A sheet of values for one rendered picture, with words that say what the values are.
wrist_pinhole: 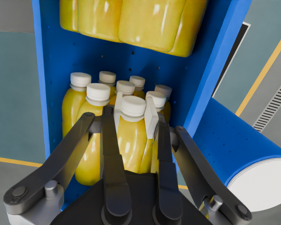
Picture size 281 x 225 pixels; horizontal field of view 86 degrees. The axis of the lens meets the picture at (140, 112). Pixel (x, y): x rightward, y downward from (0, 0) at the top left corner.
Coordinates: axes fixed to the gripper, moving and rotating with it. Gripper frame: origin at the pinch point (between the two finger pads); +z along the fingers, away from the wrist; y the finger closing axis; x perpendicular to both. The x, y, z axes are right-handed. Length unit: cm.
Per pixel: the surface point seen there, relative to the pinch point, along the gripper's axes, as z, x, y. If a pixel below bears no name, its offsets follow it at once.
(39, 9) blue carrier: 4.8, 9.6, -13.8
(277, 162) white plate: 15, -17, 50
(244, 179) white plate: 15, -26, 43
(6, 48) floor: 119, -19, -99
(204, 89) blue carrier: -1.8, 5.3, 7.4
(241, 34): 104, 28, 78
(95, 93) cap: 4.9, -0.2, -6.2
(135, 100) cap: 3.1, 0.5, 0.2
